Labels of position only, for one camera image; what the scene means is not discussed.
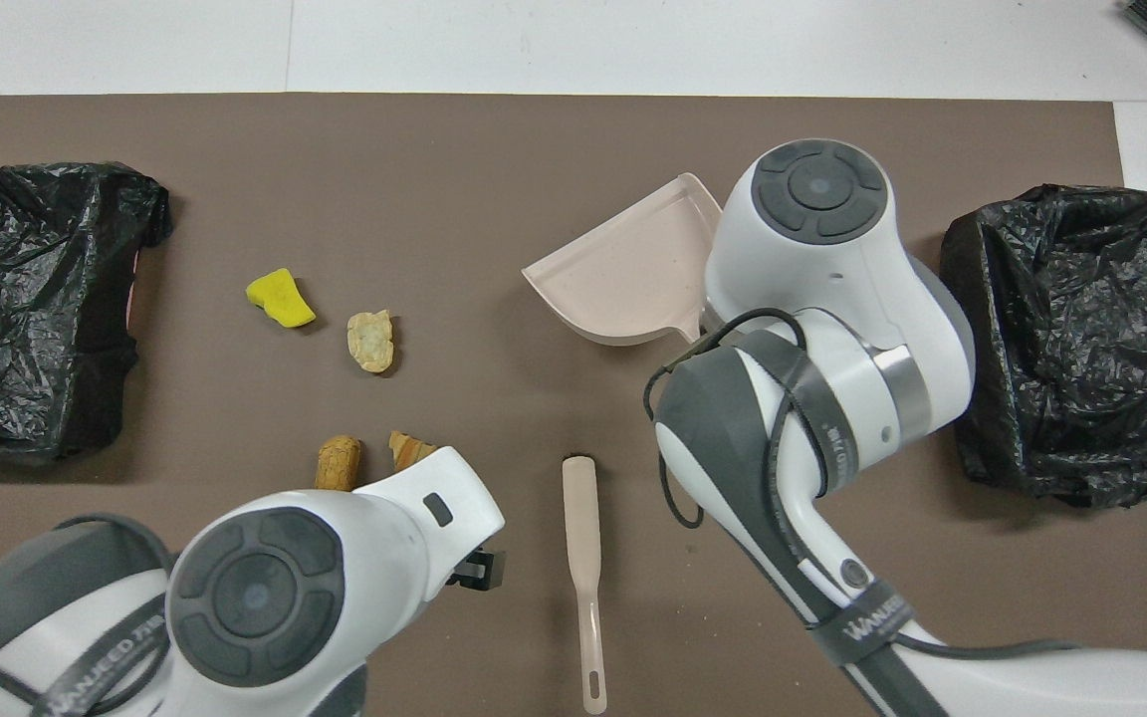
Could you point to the pale flaky pastry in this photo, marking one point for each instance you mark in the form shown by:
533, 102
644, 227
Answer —
371, 342

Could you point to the brown oval bread roll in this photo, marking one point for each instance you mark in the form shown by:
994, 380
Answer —
339, 460

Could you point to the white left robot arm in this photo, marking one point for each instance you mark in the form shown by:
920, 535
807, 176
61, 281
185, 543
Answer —
265, 597

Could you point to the beige plastic dustpan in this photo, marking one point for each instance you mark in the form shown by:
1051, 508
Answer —
623, 269

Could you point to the beige hand brush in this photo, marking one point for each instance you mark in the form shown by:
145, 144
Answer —
581, 518

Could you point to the brown table mat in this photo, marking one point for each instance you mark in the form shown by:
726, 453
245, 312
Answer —
235, 179

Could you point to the black plastic bag lined bin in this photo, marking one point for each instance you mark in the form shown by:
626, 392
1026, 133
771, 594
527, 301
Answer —
1081, 349
46, 329

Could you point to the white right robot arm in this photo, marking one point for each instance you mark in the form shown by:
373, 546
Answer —
812, 249

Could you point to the striped toy croissant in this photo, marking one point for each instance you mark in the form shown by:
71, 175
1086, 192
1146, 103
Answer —
407, 446

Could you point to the yellow green scouring sponge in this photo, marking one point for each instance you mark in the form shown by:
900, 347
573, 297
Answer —
281, 298

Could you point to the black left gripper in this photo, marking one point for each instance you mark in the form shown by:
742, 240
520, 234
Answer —
482, 570

